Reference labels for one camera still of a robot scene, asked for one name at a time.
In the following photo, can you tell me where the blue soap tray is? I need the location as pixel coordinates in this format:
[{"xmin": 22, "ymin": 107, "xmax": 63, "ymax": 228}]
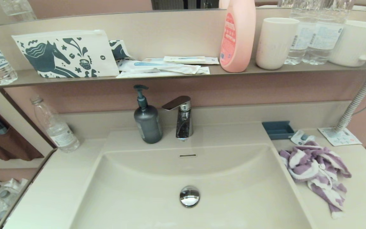
[{"xmin": 262, "ymin": 121, "xmax": 295, "ymax": 140}]

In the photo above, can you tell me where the white blue edged sachet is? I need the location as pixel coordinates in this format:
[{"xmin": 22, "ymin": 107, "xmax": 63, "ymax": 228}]
[{"xmin": 142, "ymin": 57, "xmax": 220, "ymax": 65}]

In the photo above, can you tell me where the beige sink basin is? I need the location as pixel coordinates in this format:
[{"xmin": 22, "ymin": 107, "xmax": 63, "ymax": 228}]
[{"xmin": 70, "ymin": 123, "xmax": 314, "ymax": 229}]

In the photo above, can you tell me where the pink lotion bottle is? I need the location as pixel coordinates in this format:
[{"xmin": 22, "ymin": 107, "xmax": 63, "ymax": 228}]
[{"xmin": 219, "ymin": 0, "xmax": 256, "ymax": 73}]

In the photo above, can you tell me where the white tumbler cup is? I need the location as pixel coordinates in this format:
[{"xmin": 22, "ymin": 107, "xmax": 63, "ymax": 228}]
[{"xmin": 255, "ymin": 17, "xmax": 300, "ymax": 70}]

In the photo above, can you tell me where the grey soap pump bottle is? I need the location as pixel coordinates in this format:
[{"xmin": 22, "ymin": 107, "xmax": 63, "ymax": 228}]
[{"xmin": 133, "ymin": 84, "xmax": 163, "ymax": 144}]

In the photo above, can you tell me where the white printed paper card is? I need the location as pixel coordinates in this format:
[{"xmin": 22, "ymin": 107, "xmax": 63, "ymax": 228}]
[{"xmin": 318, "ymin": 127, "xmax": 363, "ymax": 147}]

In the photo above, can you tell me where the white ceramic mug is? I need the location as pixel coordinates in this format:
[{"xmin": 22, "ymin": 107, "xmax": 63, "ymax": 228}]
[{"xmin": 329, "ymin": 20, "xmax": 366, "ymax": 67}]

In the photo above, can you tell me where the small blue print pouch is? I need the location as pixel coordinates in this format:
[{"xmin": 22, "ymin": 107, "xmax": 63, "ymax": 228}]
[{"xmin": 109, "ymin": 40, "xmax": 132, "ymax": 61}]

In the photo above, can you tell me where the chrome drain stopper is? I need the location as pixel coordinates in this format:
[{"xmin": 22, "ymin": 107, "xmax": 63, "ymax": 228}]
[{"xmin": 180, "ymin": 186, "xmax": 200, "ymax": 208}]

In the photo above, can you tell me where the small cream sachet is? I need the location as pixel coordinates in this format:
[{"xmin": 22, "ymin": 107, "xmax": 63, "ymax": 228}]
[{"xmin": 163, "ymin": 56, "xmax": 206, "ymax": 63}]

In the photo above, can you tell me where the slim clear plastic bottle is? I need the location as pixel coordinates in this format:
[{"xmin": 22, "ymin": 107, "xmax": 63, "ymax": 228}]
[{"xmin": 30, "ymin": 96, "xmax": 80, "ymax": 153}]

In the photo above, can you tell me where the clear water bottle white label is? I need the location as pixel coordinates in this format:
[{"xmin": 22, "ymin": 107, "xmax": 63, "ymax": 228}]
[
  {"xmin": 302, "ymin": 0, "xmax": 355, "ymax": 66},
  {"xmin": 284, "ymin": 0, "xmax": 318, "ymax": 66}
]

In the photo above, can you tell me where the grey wall shelf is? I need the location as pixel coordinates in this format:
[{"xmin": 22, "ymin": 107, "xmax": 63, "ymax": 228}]
[{"xmin": 0, "ymin": 60, "xmax": 366, "ymax": 90}]

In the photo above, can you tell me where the purple white striped towel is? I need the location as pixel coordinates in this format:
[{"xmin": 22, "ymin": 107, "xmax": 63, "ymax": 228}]
[{"xmin": 279, "ymin": 140, "xmax": 352, "ymax": 219}]

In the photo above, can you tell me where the flat white sachet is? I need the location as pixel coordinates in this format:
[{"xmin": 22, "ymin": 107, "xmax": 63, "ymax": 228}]
[{"xmin": 116, "ymin": 67, "xmax": 210, "ymax": 79}]

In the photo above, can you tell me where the white horse print pouch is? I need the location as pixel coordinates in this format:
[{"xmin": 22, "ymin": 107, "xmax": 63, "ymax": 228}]
[{"xmin": 11, "ymin": 30, "xmax": 120, "ymax": 79}]

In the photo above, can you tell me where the chrome sink faucet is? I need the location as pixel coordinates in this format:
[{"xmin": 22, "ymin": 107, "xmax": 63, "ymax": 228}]
[{"xmin": 162, "ymin": 96, "xmax": 193, "ymax": 142}]

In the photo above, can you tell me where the white corrugated hose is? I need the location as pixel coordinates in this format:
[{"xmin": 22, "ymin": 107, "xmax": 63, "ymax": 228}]
[{"xmin": 335, "ymin": 75, "xmax": 366, "ymax": 132}]

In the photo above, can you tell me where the wall mirror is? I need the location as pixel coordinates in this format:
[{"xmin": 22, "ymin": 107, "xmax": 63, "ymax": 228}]
[{"xmin": 0, "ymin": 0, "xmax": 366, "ymax": 26}]

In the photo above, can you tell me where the long white toothbrush packet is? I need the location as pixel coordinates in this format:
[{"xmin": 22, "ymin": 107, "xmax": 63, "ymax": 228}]
[{"xmin": 117, "ymin": 59, "xmax": 202, "ymax": 75}]

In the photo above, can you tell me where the small white blue sachet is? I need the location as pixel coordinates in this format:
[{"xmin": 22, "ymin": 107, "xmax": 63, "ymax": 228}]
[{"xmin": 290, "ymin": 130, "xmax": 316, "ymax": 146}]

